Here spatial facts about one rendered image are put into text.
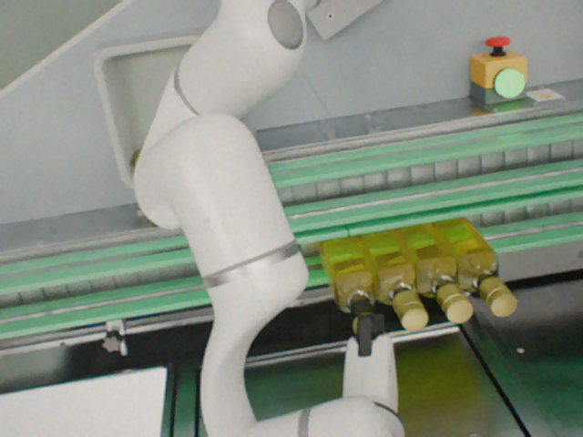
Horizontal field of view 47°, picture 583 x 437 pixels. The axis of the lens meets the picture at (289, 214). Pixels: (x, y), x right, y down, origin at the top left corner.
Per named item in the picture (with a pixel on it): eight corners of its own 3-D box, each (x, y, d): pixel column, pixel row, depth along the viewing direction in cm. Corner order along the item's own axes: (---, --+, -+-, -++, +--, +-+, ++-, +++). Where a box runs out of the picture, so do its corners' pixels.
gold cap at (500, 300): (477, 301, 89) (490, 320, 85) (477, 279, 87) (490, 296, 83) (504, 297, 89) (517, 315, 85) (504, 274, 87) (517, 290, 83)
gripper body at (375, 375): (408, 477, 68) (407, 401, 78) (400, 398, 64) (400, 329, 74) (334, 476, 69) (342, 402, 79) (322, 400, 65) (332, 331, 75)
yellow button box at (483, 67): (469, 95, 116) (485, 106, 109) (468, 51, 113) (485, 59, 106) (508, 88, 116) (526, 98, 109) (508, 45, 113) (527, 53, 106)
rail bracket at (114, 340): (118, 327, 112) (107, 377, 100) (108, 292, 109) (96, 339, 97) (142, 323, 112) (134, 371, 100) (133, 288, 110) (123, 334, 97)
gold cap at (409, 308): (393, 315, 88) (402, 334, 84) (391, 292, 87) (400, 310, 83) (419, 310, 88) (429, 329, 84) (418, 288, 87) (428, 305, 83)
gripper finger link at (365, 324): (372, 393, 70) (376, 385, 75) (367, 318, 71) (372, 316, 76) (361, 393, 70) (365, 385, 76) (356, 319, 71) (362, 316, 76)
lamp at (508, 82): (493, 96, 109) (500, 101, 106) (493, 69, 107) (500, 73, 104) (519, 93, 109) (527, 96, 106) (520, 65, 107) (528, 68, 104)
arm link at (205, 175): (381, 205, 59) (293, 235, 72) (293, -18, 59) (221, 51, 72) (229, 269, 50) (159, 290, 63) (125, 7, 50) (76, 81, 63)
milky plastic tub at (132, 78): (129, 174, 114) (124, 193, 106) (97, 42, 105) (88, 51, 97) (230, 157, 115) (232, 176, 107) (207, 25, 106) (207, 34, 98)
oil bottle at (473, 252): (419, 234, 111) (465, 300, 91) (417, 203, 109) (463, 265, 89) (453, 228, 111) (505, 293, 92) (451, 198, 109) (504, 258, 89)
